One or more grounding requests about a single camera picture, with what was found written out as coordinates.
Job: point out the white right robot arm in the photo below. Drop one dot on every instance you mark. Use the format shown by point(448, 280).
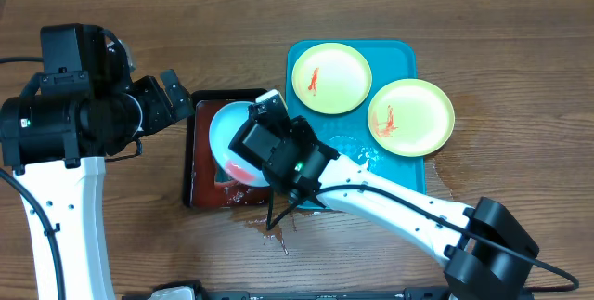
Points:
point(484, 251)

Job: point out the black rectangular tray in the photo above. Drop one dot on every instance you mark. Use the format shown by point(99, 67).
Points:
point(190, 151)

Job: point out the white plate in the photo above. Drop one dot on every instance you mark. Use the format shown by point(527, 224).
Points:
point(224, 126)

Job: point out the clear container with red water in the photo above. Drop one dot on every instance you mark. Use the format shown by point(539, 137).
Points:
point(204, 184)

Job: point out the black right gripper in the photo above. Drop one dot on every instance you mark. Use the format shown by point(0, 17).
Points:
point(262, 117)

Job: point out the blue plastic tray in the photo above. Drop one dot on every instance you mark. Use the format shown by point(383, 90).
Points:
point(348, 133)

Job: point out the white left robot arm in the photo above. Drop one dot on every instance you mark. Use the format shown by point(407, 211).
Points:
point(58, 135)

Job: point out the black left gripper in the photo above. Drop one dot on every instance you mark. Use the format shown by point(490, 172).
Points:
point(159, 118)

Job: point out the yellow plate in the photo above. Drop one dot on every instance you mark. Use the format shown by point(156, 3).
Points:
point(331, 78)
point(411, 117)

